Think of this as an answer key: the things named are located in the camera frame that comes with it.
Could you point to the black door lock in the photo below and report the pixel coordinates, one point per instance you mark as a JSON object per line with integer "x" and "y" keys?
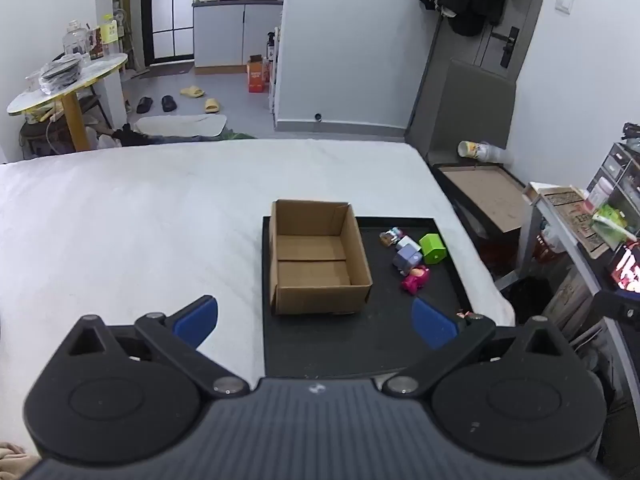
{"x": 507, "y": 45}

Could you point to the stack of dark plates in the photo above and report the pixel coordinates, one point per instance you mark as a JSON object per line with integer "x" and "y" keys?
{"x": 60, "y": 72}

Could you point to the dark low shelf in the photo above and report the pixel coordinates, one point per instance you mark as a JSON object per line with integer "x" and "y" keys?
{"x": 50, "y": 135}

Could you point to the blue red figurine with jar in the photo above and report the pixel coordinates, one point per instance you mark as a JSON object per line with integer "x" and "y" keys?
{"x": 390, "y": 237}

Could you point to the yellow green drink bottle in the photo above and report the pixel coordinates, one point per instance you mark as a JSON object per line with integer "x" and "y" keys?
{"x": 110, "y": 32}

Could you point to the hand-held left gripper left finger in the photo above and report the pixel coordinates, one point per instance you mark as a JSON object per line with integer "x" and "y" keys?
{"x": 197, "y": 317}

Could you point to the round table with yellow leg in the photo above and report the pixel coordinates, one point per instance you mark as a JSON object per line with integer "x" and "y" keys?
{"x": 95, "y": 72}

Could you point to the stacked white paper cups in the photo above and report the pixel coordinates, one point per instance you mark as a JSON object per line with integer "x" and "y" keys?
{"x": 482, "y": 151}

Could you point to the white light switch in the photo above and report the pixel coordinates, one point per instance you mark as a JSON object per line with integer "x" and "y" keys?
{"x": 566, "y": 2}

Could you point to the yellow slipper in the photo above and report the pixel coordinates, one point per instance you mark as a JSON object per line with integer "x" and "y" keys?
{"x": 212, "y": 106}
{"x": 192, "y": 92}

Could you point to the white kitchen cabinet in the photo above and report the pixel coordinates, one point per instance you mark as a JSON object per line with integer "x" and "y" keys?
{"x": 220, "y": 35}

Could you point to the white floor mat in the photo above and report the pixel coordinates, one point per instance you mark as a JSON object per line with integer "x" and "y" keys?
{"x": 180, "y": 125}

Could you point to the black framed glass door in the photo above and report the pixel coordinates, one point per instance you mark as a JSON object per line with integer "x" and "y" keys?
{"x": 167, "y": 20}

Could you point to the green packet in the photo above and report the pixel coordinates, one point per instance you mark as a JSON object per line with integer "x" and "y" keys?
{"x": 612, "y": 220}

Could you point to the white plastic bag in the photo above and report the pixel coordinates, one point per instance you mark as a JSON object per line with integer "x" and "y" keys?
{"x": 102, "y": 139}

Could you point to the clear glass jar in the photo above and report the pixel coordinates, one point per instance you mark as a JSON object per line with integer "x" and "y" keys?
{"x": 76, "y": 40}

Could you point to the grey leaning board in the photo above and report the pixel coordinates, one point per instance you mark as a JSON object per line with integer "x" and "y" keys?
{"x": 470, "y": 110}

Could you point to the pink bear figurine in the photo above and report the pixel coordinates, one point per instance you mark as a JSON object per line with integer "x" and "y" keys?
{"x": 415, "y": 280}

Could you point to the purple plug charger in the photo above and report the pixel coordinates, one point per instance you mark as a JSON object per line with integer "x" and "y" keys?
{"x": 407, "y": 259}

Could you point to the grey door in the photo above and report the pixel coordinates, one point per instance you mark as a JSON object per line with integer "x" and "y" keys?
{"x": 435, "y": 85}

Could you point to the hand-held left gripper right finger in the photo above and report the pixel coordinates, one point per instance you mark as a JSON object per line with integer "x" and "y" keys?
{"x": 432, "y": 322}

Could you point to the dark brown carton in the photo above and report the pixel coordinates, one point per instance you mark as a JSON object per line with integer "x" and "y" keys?
{"x": 98, "y": 44}

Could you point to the grey drawer organizer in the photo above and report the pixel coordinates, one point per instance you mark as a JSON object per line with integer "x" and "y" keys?
{"x": 617, "y": 165}

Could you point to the white jar with pink lid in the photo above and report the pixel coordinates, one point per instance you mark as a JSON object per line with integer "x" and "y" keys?
{"x": 599, "y": 195}

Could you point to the green plug charger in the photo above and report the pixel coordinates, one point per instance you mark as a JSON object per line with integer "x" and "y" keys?
{"x": 432, "y": 249}

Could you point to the black tray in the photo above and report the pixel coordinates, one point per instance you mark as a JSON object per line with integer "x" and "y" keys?
{"x": 350, "y": 345}

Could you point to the white plug charger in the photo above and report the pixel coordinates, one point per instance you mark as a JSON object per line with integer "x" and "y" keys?
{"x": 406, "y": 241}

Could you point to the brown cardboard sheet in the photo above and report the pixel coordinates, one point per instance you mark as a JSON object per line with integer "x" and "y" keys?
{"x": 575, "y": 210}

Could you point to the dark clothes pile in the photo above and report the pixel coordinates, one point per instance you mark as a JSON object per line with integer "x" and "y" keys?
{"x": 127, "y": 135}

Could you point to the orange cardboard box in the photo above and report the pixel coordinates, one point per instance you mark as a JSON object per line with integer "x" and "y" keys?
{"x": 257, "y": 77}

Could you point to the black slipper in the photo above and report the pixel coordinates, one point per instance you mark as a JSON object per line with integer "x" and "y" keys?
{"x": 144, "y": 105}
{"x": 169, "y": 103}

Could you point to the black side table with cardboard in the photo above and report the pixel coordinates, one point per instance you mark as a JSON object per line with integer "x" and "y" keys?
{"x": 485, "y": 200}

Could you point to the beige cloth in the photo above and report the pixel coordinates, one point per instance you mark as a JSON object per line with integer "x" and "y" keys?
{"x": 15, "y": 462}

